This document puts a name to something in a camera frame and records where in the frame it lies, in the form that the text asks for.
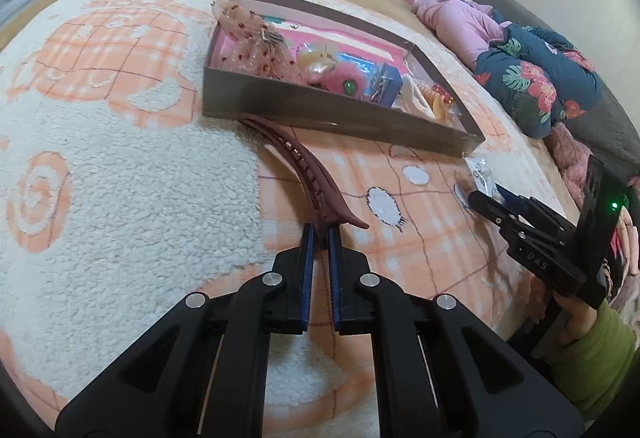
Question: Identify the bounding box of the orange and white fleece blanket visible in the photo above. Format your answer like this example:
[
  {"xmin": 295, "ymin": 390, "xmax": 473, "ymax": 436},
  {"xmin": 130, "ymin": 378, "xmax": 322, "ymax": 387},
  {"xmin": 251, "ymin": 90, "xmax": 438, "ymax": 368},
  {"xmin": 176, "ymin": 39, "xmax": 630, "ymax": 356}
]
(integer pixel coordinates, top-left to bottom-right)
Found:
[{"xmin": 0, "ymin": 0, "xmax": 576, "ymax": 438}]

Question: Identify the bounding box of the brown cardboard box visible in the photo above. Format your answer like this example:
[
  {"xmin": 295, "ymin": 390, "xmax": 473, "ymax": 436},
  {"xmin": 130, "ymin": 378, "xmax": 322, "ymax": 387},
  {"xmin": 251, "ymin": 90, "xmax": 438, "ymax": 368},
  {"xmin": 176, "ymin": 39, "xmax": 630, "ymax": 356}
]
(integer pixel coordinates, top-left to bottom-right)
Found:
[{"xmin": 201, "ymin": 0, "xmax": 487, "ymax": 160}]

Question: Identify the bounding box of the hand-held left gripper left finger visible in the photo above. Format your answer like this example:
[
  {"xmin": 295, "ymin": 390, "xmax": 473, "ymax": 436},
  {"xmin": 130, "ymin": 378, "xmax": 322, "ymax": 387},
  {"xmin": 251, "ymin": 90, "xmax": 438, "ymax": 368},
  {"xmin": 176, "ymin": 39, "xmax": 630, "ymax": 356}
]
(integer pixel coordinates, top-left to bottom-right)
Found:
[{"xmin": 55, "ymin": 223, "xmax": 317, "ymax": 438}]

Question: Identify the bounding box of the pink pom-pom hair tie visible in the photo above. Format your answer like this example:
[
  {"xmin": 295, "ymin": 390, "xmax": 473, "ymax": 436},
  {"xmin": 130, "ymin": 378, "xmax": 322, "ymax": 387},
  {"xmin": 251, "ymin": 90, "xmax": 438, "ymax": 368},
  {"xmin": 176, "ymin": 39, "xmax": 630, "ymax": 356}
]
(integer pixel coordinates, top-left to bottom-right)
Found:
[{"xmin": 320, "ymin": 63, "xmax": 371, "ymax": 99}]

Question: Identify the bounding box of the pearl earrings card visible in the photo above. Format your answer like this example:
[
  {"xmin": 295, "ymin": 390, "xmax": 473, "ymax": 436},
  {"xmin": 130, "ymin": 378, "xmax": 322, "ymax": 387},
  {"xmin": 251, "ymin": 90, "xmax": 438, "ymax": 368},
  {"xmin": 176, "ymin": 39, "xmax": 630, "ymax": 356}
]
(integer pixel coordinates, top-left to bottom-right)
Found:
[{"xmin": 464, "ymin": 152, "xmax": 501, "ymax": 194}]

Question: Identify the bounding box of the pink dotted bow hair clip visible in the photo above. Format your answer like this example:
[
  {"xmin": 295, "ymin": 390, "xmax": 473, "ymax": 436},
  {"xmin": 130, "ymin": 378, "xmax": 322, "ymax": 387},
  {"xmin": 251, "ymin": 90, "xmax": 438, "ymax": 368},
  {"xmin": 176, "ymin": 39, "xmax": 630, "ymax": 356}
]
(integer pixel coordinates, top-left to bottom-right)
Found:
[{"xmin": 211, "ymin": 0, "xmax": 306, "ymax": 81}]

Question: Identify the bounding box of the pink fleece cloth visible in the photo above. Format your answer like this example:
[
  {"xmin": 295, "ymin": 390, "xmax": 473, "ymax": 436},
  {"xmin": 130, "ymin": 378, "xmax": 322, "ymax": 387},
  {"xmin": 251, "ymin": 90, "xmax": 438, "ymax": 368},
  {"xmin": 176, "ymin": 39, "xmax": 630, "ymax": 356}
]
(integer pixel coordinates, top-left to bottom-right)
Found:
[{"xmin": 550, "ymin": 123, "xmax": 593, "ymax": 199}]

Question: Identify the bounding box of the pink paper liner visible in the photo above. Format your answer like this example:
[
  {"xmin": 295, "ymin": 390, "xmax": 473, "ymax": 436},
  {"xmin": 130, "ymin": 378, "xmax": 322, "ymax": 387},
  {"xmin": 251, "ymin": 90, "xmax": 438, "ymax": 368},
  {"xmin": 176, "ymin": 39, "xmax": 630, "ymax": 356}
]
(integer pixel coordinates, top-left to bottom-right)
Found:
[{"xmin": 212, "ymin": 0, "xmax": 416, "ymax": 69}]

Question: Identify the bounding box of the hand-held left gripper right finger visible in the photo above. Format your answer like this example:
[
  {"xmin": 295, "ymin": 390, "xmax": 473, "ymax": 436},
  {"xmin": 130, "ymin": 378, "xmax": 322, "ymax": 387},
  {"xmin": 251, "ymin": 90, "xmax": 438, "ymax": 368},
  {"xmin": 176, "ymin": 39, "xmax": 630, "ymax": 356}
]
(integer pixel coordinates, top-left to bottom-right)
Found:
[{"xmin": 326, "ymin": 227, "xmax": 586, "ymax": 438}]

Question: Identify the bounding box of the small blue box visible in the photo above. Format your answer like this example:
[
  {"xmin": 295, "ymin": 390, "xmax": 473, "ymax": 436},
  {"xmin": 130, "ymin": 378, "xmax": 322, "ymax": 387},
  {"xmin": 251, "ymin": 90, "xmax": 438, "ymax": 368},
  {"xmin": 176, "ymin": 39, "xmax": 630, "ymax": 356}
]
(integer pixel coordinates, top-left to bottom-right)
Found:
[{"xmin": 367, "ymin": 63, "xmax": 405, "ymax": 106}]

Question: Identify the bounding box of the blue printed card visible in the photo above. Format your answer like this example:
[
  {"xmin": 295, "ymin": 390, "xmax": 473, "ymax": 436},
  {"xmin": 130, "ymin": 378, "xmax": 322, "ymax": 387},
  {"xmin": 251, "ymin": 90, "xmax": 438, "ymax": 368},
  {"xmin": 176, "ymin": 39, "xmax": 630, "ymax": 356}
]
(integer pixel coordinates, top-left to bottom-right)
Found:
[{"xmin": 336, "ymin": 49, "xmax": 383, "ymax": 74}]

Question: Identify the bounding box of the pink quilt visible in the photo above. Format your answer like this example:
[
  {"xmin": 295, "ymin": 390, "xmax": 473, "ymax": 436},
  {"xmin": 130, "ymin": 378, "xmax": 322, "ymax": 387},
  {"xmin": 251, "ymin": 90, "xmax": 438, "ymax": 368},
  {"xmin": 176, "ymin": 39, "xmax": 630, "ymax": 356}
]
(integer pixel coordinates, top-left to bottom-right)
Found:
[{"xmin": 407, "ymin": 0, "xmax": 511, "ymax": 69}]

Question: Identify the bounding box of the person's right hand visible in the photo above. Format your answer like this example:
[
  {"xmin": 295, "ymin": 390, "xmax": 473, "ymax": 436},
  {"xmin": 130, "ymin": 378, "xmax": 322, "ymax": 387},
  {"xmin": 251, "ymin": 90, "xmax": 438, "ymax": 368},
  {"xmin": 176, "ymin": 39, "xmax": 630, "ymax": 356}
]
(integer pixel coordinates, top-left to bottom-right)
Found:
[{"xmin": 527, "ymin": 275, "xmax": 601, "ymax": 349}]

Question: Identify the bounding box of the maroon hair clip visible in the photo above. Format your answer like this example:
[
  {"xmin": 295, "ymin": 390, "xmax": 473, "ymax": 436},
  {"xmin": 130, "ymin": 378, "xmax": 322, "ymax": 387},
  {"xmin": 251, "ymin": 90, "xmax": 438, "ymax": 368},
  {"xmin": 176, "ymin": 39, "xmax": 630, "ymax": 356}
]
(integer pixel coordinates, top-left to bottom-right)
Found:
[{"xmin": 236, "ymin": 114, "xmax": 370, "ymax": 230}]

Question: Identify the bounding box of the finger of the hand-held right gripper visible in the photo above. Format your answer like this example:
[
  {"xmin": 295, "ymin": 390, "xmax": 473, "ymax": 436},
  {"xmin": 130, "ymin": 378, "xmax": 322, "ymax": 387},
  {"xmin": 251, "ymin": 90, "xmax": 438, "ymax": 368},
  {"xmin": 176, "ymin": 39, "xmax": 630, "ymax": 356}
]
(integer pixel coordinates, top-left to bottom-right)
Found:
[
  {"xmin": 496, "ymin": 184, "xmax": 571, "ymax": 239},
  {"xmin": 469, "ymin": 190, "xmax": 526, "ymax": 244}
]

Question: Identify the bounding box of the grey headboard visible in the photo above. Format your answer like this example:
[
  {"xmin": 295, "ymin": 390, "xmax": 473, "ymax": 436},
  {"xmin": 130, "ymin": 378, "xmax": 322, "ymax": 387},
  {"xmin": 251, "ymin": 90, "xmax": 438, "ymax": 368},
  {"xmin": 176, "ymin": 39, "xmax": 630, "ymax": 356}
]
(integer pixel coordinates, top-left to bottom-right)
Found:
[{"xmin": 447, "ymin": 0, "xmax": 640, "ymax": 179}]

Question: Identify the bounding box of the dark floral quilt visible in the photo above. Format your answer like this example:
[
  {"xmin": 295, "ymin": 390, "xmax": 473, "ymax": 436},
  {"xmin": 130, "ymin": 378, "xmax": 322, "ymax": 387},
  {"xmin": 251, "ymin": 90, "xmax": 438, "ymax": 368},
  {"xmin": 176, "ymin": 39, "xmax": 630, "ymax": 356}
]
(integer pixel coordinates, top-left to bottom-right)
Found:
[{"xmin": 472, "ymin": 23, "xmax": 603, "ymax": 139}]

